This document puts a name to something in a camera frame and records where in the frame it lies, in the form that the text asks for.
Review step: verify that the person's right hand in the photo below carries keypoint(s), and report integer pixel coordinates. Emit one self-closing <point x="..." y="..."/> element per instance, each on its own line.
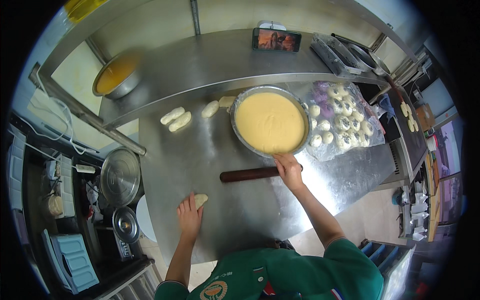
<point x="290" y="173"/>

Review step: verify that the person's left hand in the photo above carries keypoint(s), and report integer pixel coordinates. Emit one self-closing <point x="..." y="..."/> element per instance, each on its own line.
<point x="189" y="219"/>

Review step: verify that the person's right fingers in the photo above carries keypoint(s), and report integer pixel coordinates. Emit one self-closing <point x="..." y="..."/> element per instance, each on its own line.
<point x="281" y="160"/>

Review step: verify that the white dough piece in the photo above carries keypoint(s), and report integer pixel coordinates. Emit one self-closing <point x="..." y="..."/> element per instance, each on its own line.
<point x="201" y="200"/>

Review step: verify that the dark wooden rolling pin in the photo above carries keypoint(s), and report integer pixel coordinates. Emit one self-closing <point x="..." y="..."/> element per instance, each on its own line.
<point x="247" y="174"/>

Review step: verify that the metal bowl of yellow filling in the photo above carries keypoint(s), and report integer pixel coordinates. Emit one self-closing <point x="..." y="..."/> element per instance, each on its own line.
<point x="270" y="122"/>

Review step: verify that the plastic bag of dough balls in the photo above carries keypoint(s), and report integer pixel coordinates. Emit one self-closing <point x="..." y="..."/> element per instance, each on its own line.
<point x="343" y="120"/>

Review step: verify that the small white dough lump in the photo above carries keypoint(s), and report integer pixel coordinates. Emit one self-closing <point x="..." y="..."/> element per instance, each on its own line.
<point x="226" y="102"/>

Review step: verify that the oval white dough roll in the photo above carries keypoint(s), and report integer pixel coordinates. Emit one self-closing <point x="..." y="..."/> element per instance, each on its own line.
<point x="210" y="109"/>

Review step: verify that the long white dough roll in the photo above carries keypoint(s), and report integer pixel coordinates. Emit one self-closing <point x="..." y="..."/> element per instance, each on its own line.
<point x="180" y="121"/>
<point x="172" y="115"/>

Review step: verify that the person's body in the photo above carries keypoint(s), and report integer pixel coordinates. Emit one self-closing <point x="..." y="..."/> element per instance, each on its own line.
<point x="277" y="273"/>

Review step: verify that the blue cloth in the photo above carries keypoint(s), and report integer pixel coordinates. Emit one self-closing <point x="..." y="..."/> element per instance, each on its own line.
<point x="386" y="105"/>

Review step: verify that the black rectangular tray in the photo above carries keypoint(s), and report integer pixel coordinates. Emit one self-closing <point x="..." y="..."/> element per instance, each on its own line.
<point x="332" y="52"/>

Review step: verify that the stainless steel shelf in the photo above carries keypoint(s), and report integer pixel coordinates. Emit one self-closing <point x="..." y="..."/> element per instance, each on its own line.
<point x="210" y="63"/>

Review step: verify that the black smartphone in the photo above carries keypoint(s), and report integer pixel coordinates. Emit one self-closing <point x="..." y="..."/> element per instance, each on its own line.
<point x="276" y="40"/>

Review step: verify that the round metal pan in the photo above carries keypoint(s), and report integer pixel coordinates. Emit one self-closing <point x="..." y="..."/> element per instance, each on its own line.
<point x="362" y="56"/>

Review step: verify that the black griddle with pastries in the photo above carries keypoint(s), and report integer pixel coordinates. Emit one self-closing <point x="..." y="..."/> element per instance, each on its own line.
<point x="410" y="135"/>

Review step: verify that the white phone stand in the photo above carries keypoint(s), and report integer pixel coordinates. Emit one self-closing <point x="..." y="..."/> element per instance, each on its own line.
<point x="270" y="25"/>

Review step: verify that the small metal bowl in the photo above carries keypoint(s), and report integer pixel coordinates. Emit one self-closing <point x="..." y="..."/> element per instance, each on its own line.
<point x="379" y="64"/>

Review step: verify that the blue plastic crates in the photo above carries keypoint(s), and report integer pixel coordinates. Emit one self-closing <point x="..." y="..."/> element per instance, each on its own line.
<point x="386" y="262"/>

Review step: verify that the white round stool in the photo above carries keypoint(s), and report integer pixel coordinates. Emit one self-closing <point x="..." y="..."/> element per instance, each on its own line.
<point x="147" y="219"/>

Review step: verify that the rack with white bottles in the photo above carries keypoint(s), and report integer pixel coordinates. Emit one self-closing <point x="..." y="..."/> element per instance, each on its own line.
<point x="420" y="210"/>

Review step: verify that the brown cardboard box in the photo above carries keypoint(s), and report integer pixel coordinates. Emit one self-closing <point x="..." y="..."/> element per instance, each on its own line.
<point x="425" y="117"/>

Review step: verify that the large metal pot lid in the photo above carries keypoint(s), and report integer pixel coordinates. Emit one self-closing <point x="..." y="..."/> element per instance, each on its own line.
<point x="120" y="176"/>

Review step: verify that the small metal pot lid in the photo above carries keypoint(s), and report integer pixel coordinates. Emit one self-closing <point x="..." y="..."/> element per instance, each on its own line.
<point x="126" y="225"/>

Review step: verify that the induction cooker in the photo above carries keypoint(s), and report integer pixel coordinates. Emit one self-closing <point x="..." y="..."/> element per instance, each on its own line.
<point x="123" y="247"/>

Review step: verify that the metal bowl of orange liquid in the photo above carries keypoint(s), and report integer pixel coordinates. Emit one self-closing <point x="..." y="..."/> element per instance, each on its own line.
<point x="118" y="77"/>

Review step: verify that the white power strip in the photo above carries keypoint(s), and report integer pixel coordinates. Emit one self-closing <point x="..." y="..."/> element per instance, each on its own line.
<point x="85" y="168"/>

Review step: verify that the white tray with utensils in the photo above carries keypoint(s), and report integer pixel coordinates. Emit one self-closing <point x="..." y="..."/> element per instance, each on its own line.
<point x="60" y="187"/>

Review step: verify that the light blue plastic crate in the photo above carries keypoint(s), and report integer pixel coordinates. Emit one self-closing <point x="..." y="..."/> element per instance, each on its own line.
<point x="75" y="262"/>

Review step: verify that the yellow oil bottle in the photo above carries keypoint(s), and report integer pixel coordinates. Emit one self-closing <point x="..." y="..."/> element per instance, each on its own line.
<point x="84" y="8"/>

